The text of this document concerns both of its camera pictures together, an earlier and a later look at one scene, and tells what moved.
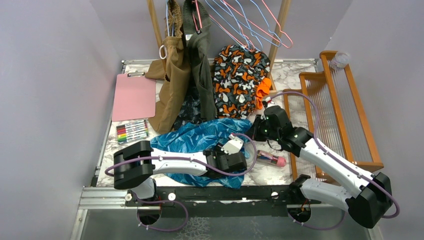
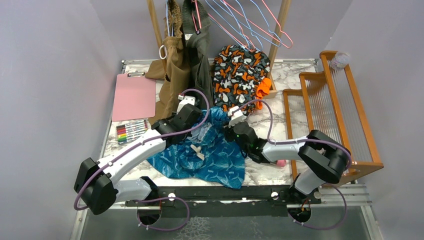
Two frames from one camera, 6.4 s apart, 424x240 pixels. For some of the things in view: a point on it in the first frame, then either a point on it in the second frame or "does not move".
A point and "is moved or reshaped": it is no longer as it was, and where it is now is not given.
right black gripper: [254, 132] to [226, 131]
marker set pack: [132, 131] does not move
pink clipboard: [134, 97] does not move
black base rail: [191, 202] does not move
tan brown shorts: [174, 69] does not move
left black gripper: [218, 151] to [189, 134]
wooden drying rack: [328, 107] does not move
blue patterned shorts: [204, 135] is moved or reshaped
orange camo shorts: [240, 83] does not move
